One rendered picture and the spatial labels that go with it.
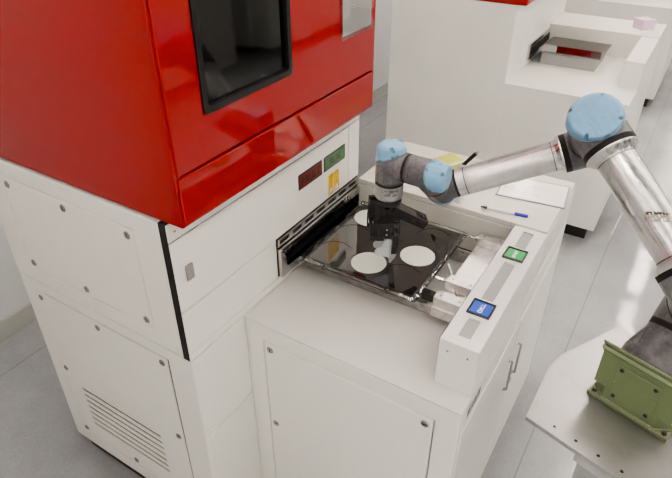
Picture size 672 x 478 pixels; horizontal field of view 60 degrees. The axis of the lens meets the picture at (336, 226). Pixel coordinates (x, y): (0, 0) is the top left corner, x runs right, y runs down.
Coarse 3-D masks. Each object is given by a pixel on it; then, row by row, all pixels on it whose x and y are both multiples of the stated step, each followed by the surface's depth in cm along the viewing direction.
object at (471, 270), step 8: (480, 248) 175; (472, 256) 171; (480, 256) 171; (488, 256) 171; (464, 264) 168; (472, 264) 168; (480, 264) 168; (464, 272) 165; (472, 272) 165; (480, 272) 165; (472, 280) 162; (464, 296) 156; (432, 312) 153; (440, 312) 151; (448, 312) 150; (448, 320) 151
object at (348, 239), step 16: (352, 224) 182; (400, 224) 182; (320, 240) 175; (336, 240) 175; (352, 240) 175; (368, 240) 175; (400, 240) 175; (416, 240) 175; (432, 240) 175; (448, 240) 175; (320, 256) 168; (336, 256) 168; (352, 256) 168; (352, 272) 161; (384, 272) 162; (400, 272) 162; (416, 272) 162; (400, 288) 156; (416, 288) 156
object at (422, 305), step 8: (320, 272) 174; (328, 272) 172; (344, 280) 170; (352, 280) 168; (368, 288) 166; (384, 296) 164; (392, 296) 163; (408, 304) 161; (416, 304) 159; (424, 304) 158; (432, 304) 158; (424, 312) 159
